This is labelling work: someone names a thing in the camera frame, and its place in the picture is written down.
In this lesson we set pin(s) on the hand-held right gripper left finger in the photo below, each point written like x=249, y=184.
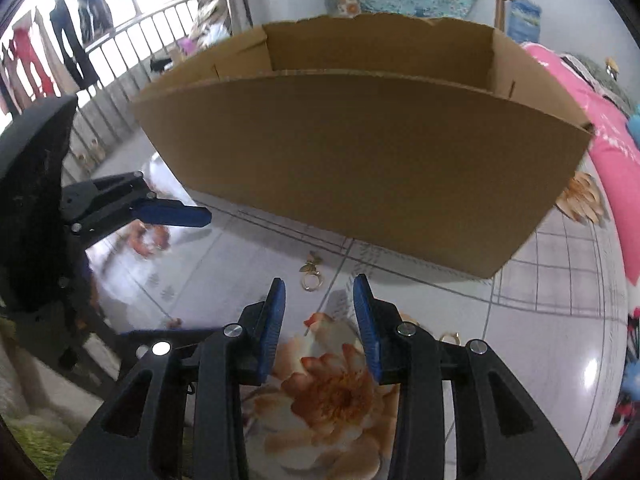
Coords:
x=274, y=330

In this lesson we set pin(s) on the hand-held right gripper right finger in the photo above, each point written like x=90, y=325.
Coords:
x=367, y=330

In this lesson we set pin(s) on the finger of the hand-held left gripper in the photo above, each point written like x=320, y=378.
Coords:
x=170, y=207
x=165, y=219

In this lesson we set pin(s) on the gold leaf earring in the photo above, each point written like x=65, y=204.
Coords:
x=305, y=269

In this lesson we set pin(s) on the brown cardboard box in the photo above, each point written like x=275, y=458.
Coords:
x=350, y=160

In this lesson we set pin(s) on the red hanging garment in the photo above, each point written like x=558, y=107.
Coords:
x=27, y=60

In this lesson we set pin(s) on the dark hanging trousers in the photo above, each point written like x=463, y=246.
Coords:
x=67, y=45

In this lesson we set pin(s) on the metal balcony railing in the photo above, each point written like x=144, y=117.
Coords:
x=145, y=35

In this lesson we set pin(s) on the floral tablecloth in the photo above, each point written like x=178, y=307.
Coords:
x=550, y=335

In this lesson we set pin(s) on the dark hanging jacket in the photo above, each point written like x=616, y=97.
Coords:
x=92, y=10

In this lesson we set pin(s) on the green fuzzy blanket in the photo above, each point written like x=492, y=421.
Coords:
x=30, y=440

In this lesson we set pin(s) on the pink floral blanket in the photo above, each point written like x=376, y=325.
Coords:
x=600, y=125

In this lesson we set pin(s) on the grey cloth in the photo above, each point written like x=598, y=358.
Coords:
x=595, y=72

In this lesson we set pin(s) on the blue printed bag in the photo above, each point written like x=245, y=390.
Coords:
x=525, y=20

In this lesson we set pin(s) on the wooden chair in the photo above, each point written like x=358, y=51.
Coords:
x=500, y=5

